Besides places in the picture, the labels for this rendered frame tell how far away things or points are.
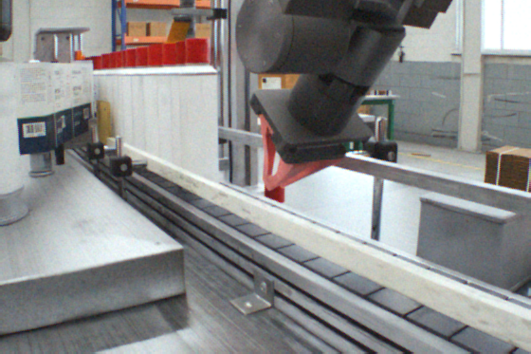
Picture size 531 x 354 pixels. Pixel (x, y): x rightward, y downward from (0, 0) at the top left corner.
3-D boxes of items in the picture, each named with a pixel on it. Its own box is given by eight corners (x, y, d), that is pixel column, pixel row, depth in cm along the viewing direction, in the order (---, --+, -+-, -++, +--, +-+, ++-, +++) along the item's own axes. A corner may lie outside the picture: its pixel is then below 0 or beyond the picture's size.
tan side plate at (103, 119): (97, 140, 98) (95, 100, 96) (100, 140, 98) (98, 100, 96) (108, 146, 90) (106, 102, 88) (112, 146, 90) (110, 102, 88)
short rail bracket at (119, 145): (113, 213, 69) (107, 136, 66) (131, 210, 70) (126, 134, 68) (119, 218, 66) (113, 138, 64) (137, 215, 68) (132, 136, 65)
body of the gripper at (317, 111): (244, 104, 41) (277, 35, 36) (330, 102, 46) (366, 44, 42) (278, 159, 37) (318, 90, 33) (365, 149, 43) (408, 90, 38)
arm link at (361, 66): (426, 29, 34) (383, -11, 36) (366, 21, 30) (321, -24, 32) (381, 96, 38) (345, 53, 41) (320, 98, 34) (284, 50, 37)
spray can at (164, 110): (154, 174, 73) (150, 44, 69) (181, 169, 76) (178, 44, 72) (170, 179, 69) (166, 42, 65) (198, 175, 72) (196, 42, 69)
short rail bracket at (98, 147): (88, 189, 82) (83, 125, 80) (120, 185, 86) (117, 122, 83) (92, 194, 80) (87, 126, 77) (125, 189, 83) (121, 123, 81)
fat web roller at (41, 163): (27, 173, 73) (19, 62, 69) (52, 170, 75) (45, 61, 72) (29, 178, 69) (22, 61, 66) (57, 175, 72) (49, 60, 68)
